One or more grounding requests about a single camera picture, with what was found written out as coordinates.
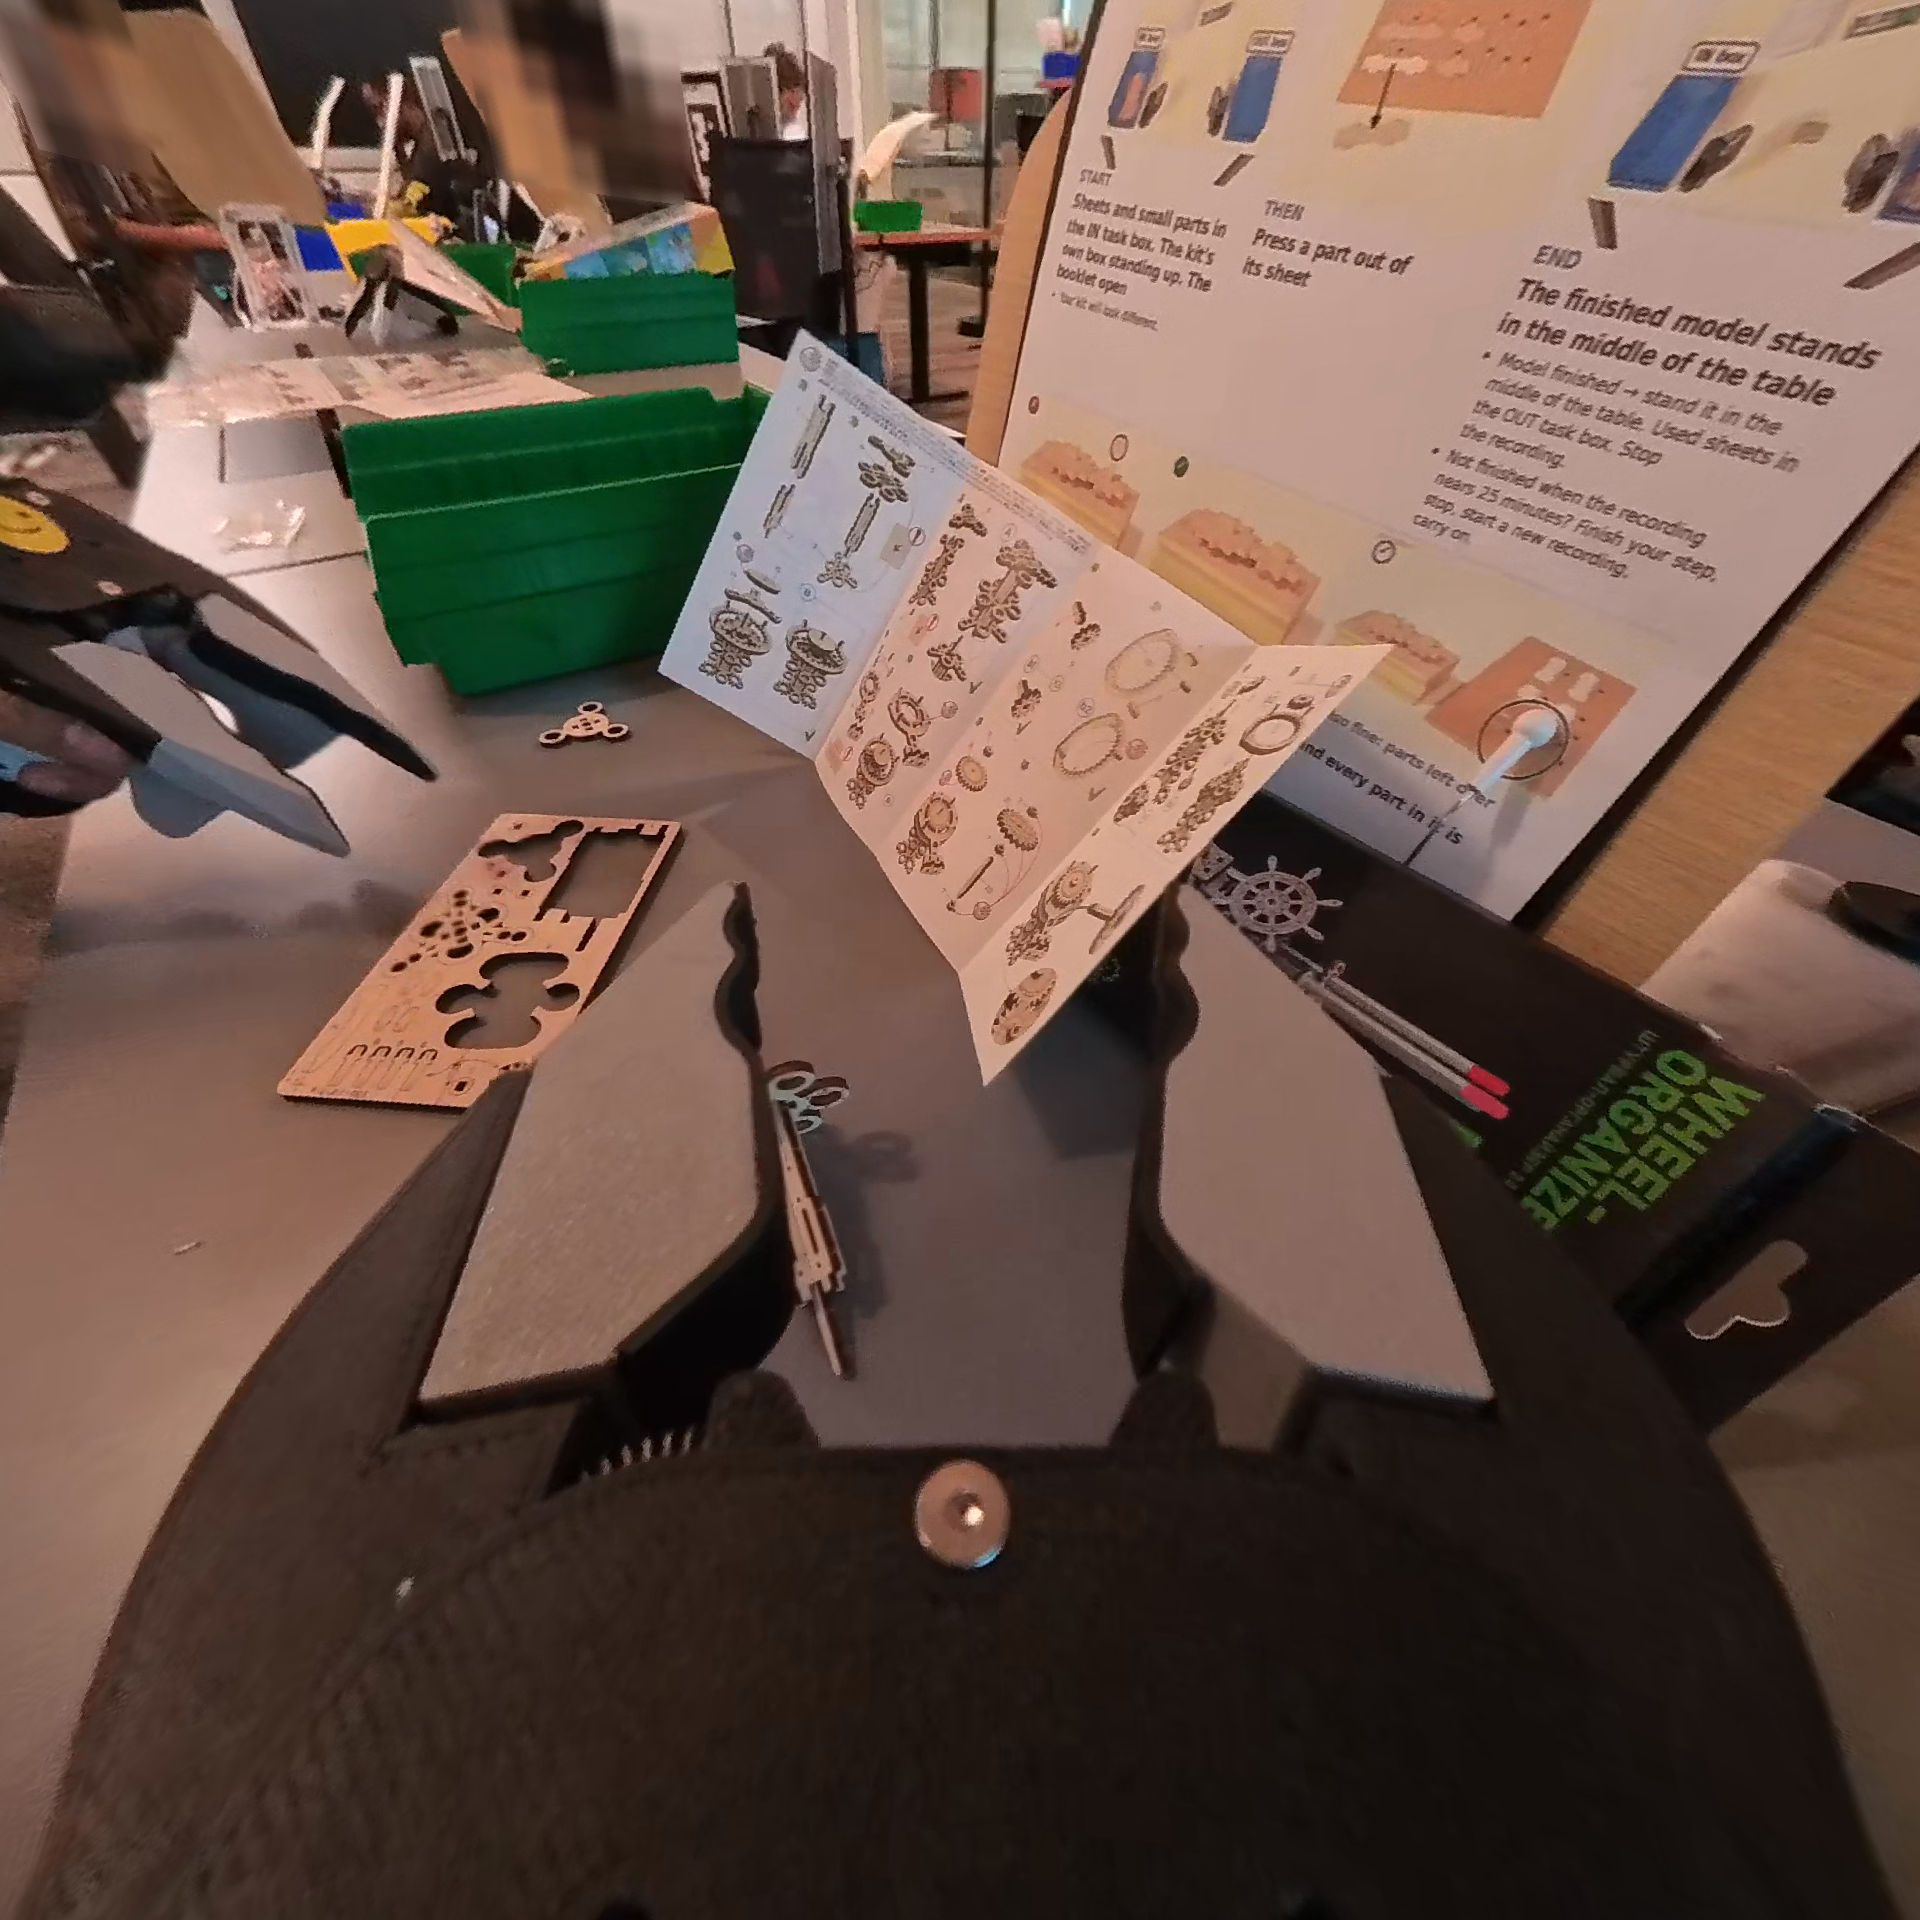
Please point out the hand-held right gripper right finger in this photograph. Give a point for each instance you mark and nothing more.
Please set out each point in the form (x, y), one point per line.
(1290, 1200)

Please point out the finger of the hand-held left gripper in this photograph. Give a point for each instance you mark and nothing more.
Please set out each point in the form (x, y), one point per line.
(194, 735)
(284, 675)

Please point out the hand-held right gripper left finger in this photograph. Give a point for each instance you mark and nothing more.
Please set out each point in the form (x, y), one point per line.
(615, 1200)

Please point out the laser-cut wooden parts sheet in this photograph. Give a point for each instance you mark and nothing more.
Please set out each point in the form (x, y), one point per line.
(375, 1021)

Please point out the person's left hand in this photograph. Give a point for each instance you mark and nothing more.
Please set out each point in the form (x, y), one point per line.
(59, 782)

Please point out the clear plastic bag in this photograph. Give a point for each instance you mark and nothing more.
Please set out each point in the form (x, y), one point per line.
(264, 523)

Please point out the green plastic bin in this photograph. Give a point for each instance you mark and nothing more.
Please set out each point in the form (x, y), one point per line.
(628, 322)
(887, 217)
(523, 569)

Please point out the printed paper sheets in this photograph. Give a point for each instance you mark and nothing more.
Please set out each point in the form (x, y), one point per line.
(422, 387)

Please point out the black cardboard kit box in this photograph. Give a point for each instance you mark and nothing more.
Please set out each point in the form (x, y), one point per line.
(1499, 961)

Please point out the clear acrylic stand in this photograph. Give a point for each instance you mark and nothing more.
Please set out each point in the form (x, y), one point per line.
(271, 270)

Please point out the yellow and blue plastic box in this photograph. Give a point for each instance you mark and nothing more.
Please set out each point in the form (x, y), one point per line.
(359, 241)

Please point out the brown cardboard sheet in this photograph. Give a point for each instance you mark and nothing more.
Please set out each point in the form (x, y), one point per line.
(225, 120)

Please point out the beige upholstered seat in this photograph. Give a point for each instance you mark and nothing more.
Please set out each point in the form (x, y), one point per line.
(1769, 1003)

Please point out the colourful picture box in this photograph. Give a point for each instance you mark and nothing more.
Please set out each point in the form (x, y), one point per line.
(646, 247)

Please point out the folded paper instruction booklet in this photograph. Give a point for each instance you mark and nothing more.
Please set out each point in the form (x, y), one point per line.
(902, 600)

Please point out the black object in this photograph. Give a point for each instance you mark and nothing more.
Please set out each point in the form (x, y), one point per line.
(1881, 910)

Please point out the black monitor cart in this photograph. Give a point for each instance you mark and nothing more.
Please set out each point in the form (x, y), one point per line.
(779, 224)

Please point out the background table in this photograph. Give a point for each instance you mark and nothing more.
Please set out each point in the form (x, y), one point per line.
(931, 233)

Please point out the instruction poster board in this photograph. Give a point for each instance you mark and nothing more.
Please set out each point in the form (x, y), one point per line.
(1499, 150)

